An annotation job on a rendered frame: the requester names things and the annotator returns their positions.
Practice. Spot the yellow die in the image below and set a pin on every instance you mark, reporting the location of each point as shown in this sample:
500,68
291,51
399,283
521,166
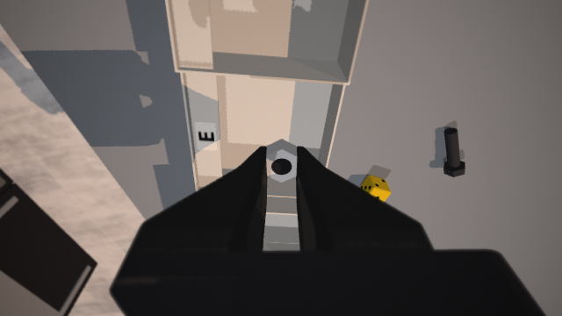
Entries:
378,187

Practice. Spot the grey hex nut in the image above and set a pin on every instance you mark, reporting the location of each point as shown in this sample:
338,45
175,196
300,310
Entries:
281,160

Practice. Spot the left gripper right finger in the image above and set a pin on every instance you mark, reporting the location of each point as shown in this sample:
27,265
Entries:
347,217

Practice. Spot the black hex bolt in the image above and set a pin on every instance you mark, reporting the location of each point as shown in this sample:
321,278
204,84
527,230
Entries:
453,166

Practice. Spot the row of three labelled bins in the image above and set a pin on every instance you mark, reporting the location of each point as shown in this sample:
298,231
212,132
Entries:
257,71

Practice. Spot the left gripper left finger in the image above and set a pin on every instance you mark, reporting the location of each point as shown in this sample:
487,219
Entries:
217,215

